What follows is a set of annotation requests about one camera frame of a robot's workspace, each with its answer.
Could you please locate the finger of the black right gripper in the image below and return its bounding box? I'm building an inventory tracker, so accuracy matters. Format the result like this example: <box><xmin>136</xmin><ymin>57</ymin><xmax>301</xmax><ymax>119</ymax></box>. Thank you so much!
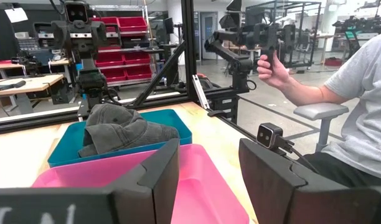
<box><xmin>91</xmin><ymin>21</ymin><xmax>108</xmax><ymax>47</ymax></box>
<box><xmin>51</xmin><ymin>21</ymin><xmax>70</xmax><ymax>50</ymax></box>

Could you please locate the red storage bin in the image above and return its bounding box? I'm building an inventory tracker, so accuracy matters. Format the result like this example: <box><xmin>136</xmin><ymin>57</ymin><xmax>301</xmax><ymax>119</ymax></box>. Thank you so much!
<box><xmin>95</xmin><ymin>52</ymin><xmax>125</xmax><ymax>68</ymax></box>
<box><xmin>123</xmin><ymin>51</ymin><xmax>151</xmax><ymax>65</ymax></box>
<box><xmin>117</xmin><ymin>16</ymin><xmax>148</xmax><ymax>33</ymax></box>
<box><xmin>125</xmin><ymin>64</ymin><xmax>153</xmax><ymax>80</ymax></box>
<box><xmin>100</xmin><ymin>67</ymin><xmax>126</xmax><ymax>82</ymax></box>

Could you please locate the white paper sign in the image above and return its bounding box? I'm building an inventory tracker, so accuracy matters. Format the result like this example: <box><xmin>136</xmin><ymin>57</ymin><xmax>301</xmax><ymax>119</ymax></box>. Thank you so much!
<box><xmin>4</xmin><ymin>7</ymin><xmax>29</xmax><ymax>24</ymax></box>

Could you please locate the blue plastic bin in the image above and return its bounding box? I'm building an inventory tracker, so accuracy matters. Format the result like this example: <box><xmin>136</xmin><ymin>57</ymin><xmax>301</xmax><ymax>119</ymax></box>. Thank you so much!
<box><xmin>47</xmin><ymin>108</ymin><xmax>193</xmax><ymax>168</ymax></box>

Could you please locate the dark grey fabric cap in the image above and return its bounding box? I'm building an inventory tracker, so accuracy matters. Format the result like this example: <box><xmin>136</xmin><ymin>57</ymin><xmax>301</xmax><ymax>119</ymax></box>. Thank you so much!
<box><xmin>77</xmin><ymin>103</ymin><xmax>181</xmax><ymax>159</ymax></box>

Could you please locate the translucent pink plastic bin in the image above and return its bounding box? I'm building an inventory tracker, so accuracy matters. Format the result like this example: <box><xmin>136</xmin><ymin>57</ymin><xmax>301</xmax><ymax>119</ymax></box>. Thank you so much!
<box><xmin>31</xmin><ymin>143</ymin><xmax>250</xmax><ymax>224</ymax></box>

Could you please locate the black vertical frame post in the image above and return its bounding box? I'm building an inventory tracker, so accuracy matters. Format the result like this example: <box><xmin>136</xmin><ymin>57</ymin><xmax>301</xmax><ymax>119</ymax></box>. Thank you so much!
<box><xmin>181</xmin><ymin>0</ymin><xmax>198</xmax><ymax>102</ymax></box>

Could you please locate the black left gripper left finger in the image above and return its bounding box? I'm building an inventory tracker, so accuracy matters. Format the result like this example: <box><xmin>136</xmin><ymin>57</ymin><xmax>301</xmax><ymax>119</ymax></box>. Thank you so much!
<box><xmin>108</xmin><ymin>138</ymin><xmax>181</xmax><ymax>224</ymax></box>

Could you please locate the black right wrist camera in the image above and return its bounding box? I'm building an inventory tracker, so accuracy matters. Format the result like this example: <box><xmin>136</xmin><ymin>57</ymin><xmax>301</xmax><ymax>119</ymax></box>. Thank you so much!
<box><xmin>65</xmin><ymin>1</ymin><xmax>89</xmax><ymax>23</ymax></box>

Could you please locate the metal shelf rack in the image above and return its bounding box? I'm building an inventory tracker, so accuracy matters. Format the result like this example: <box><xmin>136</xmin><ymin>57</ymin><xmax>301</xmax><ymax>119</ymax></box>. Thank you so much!
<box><xmin>90</xmin><ymin>4</ymin><xmax>156</xmax><ymax>87</ymax></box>

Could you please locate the person's hand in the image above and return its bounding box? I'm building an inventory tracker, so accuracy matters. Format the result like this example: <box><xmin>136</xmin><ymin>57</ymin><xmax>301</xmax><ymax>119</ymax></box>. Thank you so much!
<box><xmin>256</xmin><ymin>51</ymin><xmax>293</xmax><ymax>91</ymax></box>

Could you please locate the grey chair armrest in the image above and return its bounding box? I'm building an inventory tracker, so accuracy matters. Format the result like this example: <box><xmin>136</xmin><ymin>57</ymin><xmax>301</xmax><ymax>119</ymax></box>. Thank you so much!
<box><xmin>293</xmin><ymin>102</ymin><xmax>350</xmax><ymax>153</ymax></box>

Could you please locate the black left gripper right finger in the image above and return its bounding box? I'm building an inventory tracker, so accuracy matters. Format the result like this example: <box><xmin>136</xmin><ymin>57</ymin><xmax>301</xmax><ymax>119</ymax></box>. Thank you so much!
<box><xmin>238</xmin><ymin>138</ymin><xmax>380</xmax><ymax>224</ymax></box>

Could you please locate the black camera cable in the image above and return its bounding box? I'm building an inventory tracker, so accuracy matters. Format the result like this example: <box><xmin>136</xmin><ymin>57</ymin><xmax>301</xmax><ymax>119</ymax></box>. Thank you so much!
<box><xmin>276</xmin><ymin>136</ymin><xmax>319</xmax><ymax>174</ymax></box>

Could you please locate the silver metal bracket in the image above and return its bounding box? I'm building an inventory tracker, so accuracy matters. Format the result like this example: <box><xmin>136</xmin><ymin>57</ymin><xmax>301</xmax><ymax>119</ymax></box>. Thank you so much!
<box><xmin>192</xmin><ymin>73</ymin><xmax>210</xmax><ymax>110</ymax></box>

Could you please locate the person's forearm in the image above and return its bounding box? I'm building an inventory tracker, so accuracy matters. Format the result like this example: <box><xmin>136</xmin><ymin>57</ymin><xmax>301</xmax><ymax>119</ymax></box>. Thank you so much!
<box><xmin>279</xmin><ymin>77</ymin><xmax>350</xmax><ymax>107</ymax></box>

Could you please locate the person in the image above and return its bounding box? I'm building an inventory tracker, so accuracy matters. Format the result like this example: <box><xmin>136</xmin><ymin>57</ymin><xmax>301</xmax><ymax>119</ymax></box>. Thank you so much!
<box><xmin>298</xmin><ymin>30</ymin><xmax>381</xmax><ymax>189</ymax></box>

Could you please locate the grey door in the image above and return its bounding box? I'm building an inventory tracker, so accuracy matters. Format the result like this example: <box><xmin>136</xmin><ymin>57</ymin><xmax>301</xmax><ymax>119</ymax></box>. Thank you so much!
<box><xmin>200</xmin><ymin>11</ymin><xmax>219</xmax><ymax>60</ymax></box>

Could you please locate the black table-level camera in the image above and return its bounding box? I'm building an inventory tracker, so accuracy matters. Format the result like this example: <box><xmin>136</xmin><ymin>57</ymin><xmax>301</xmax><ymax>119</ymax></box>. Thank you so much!
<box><xmin>256</xmin><ymin>122</ymin><xmax>284</xmax><ymax>149</ymax></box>

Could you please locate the wooden background table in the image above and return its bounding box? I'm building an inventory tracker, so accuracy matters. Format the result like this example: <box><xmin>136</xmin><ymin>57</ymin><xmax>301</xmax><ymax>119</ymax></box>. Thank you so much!
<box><xmin>0</xmin><ymin>73</ymin><xmax>65</xmax><ymax>114</ymax></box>

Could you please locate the black diagonal frame brace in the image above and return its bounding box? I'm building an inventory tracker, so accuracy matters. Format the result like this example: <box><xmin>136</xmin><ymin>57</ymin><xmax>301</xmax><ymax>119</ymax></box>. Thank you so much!
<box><xmin>133</xmin><ymin>42</ymin><xmax>188</xmax><ymax>108</ymax></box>

